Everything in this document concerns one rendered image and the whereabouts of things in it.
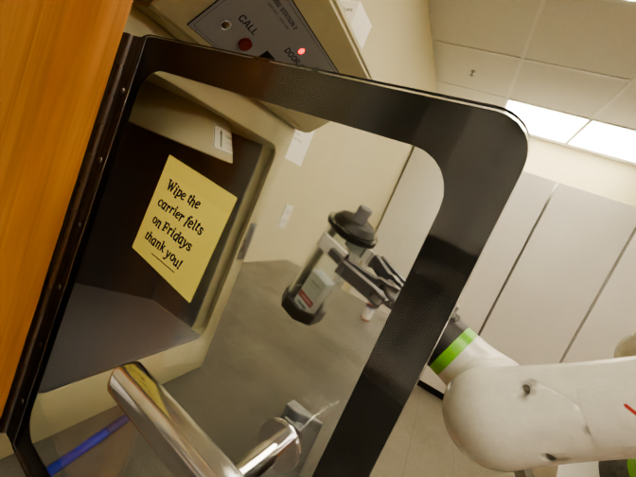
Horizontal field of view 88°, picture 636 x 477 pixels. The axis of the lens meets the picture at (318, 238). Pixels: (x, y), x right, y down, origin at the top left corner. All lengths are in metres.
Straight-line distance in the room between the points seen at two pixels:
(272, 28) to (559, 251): 3.19
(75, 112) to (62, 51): 0.03
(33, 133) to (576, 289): 3.41
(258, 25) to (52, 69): 0.20
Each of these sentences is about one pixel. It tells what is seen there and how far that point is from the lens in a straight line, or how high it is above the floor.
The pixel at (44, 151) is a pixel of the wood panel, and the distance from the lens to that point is 0.25.
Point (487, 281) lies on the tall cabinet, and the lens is 3.32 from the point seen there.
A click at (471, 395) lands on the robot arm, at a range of 0.44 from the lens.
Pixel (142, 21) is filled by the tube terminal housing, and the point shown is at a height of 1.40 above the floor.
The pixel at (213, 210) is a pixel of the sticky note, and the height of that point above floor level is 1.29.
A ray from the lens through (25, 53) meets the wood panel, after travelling 0.27.
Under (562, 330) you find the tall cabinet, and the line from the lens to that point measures 3.46.
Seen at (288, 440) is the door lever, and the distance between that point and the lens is 0.20.
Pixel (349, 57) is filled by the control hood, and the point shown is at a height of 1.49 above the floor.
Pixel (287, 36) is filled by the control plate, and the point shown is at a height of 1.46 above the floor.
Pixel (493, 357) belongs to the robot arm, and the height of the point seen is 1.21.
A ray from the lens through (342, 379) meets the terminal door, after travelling 0.17.
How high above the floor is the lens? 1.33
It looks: 7 degrees down
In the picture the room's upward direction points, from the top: 23 degrees clockwise
